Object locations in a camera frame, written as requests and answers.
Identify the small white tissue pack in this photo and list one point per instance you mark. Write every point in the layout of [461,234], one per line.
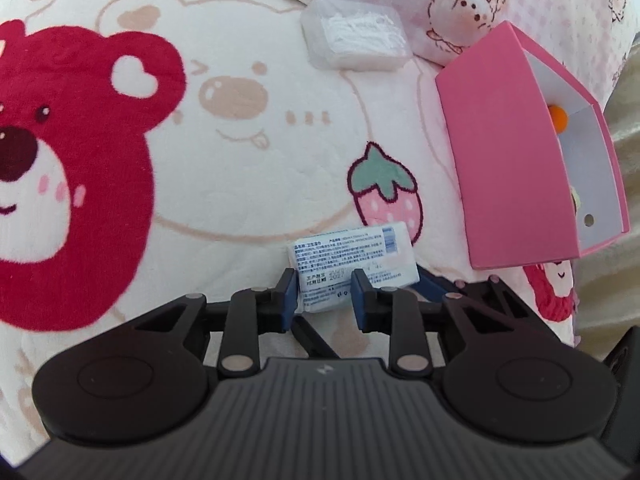
[350,255]

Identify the clear cotton swab box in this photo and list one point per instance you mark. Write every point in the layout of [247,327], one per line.
[355,35]

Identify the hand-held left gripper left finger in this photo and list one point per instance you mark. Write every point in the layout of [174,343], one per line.
[286,302]

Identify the orange ball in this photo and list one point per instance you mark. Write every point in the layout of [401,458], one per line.
[558,119]

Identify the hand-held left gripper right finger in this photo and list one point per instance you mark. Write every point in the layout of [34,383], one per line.
[359,302]

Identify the pink cardboard box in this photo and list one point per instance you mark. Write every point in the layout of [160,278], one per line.
[500,160]

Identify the beige curtain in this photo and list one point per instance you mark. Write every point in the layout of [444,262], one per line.
[631,160]

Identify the pink checked pillow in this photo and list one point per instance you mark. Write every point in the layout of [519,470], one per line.
[550,10]

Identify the bear printed blanket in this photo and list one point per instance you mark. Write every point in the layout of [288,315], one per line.
[300,185]

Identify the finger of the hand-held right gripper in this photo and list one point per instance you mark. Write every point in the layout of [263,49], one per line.
[432,285]
[312,340]

